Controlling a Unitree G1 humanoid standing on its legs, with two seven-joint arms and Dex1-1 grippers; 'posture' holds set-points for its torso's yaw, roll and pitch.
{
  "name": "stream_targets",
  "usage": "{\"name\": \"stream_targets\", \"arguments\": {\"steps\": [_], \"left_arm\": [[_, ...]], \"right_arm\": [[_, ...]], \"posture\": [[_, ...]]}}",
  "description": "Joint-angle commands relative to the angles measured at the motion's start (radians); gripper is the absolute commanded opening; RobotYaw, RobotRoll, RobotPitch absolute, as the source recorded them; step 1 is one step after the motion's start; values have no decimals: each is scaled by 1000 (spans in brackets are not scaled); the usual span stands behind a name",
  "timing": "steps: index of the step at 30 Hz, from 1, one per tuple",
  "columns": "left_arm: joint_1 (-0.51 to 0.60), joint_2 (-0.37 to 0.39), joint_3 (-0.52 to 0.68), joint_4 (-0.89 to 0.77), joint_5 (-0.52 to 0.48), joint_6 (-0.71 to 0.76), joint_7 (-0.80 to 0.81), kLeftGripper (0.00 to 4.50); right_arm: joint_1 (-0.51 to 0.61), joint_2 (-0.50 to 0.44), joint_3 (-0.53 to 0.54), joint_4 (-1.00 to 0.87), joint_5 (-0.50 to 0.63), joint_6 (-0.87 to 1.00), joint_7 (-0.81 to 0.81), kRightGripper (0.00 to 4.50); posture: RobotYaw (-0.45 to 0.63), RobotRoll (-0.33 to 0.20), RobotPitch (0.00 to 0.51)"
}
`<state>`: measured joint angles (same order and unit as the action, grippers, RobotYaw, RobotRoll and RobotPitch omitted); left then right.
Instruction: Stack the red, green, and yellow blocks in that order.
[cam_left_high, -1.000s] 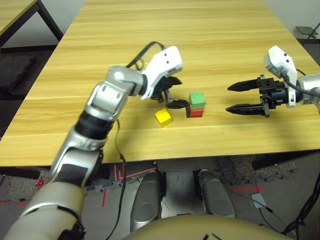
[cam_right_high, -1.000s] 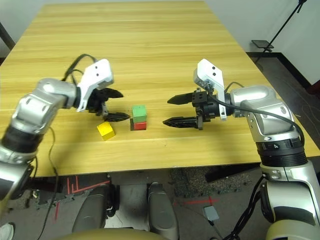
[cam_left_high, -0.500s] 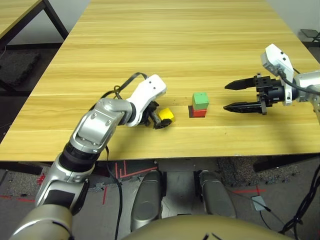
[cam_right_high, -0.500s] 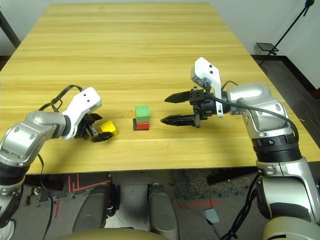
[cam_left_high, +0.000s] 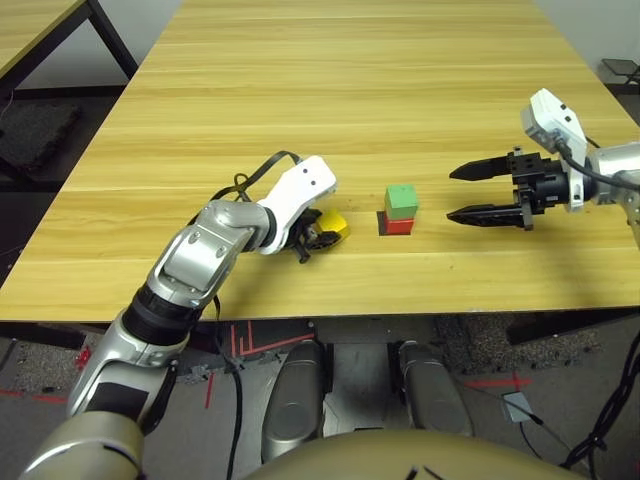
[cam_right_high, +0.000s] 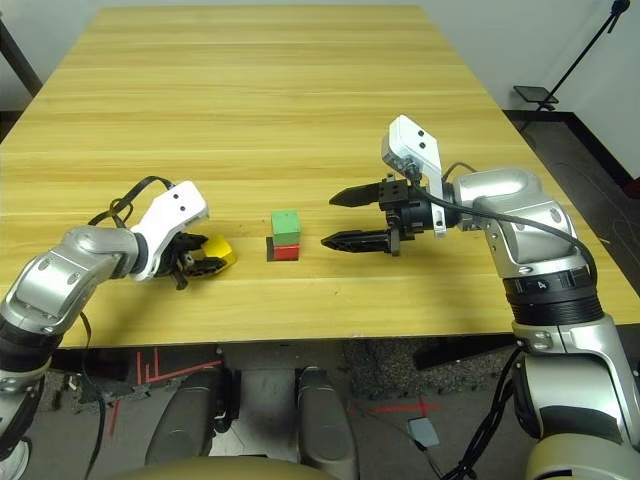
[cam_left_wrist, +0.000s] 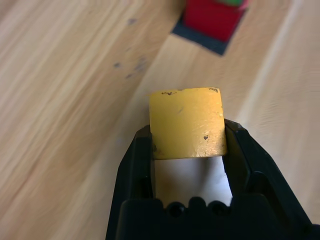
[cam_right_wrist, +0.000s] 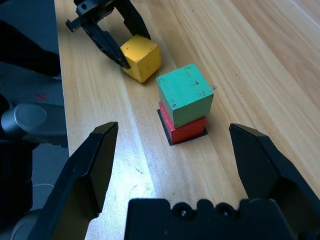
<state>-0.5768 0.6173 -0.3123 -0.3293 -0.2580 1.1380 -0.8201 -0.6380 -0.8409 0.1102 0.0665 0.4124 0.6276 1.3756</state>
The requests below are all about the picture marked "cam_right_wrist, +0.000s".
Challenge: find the yellow wooden block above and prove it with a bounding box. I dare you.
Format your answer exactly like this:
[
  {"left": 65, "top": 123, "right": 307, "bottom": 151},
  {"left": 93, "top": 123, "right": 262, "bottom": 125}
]
[{"left": 119, "top": 34, "right": 161, "bottom": 84}]

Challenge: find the red wooden block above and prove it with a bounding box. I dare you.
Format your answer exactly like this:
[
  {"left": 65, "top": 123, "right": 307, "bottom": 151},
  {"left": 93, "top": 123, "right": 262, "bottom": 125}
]
[{"left": 159, "top": 101, "right": 207, "bottom": 145}]

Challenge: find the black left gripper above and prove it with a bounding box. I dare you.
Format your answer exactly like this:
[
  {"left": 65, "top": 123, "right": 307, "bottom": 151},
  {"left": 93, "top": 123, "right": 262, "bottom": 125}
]
[{"left": 65, "top": 0, "right": 152, "bottom": 70}]

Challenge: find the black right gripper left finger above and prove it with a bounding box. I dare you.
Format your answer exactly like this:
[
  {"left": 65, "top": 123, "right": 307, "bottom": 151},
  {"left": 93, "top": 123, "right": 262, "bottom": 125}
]
[{"left": 21, "top": 121, "right": 119, "bottom": 240}]

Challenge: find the green wooden block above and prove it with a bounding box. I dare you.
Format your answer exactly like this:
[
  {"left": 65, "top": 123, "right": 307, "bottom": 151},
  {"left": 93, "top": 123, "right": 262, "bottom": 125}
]
[{"left": 155, "top": 63, "right": 215, "bottom": 128}]

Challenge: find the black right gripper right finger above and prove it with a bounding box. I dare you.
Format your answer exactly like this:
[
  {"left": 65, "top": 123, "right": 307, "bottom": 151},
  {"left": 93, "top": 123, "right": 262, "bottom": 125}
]
[{"left": 229, "top": 123, "right": 320, "bottom": 237}]

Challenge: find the black square marker patch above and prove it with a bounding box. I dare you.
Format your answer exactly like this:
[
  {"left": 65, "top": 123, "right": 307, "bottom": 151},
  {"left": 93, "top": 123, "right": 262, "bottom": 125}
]
[{"left": 156, "top": 109, "right": 209, "bottom": 146}]

